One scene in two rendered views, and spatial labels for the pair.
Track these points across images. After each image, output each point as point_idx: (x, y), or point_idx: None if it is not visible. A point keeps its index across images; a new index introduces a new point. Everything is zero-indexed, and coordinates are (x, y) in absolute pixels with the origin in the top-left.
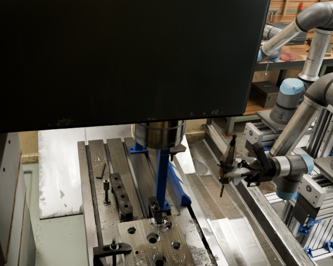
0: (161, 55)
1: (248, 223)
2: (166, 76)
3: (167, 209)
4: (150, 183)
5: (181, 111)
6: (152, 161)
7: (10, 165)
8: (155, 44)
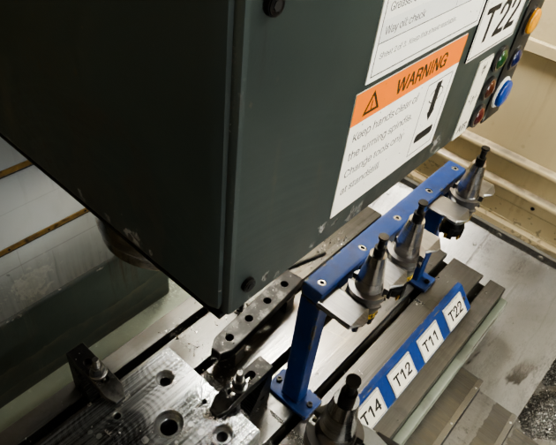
0: None
1: None
2: None
3: (297, 412)
4: (343, 345)
5: (57, 168)
6: (404, 314)
7: None
8: None
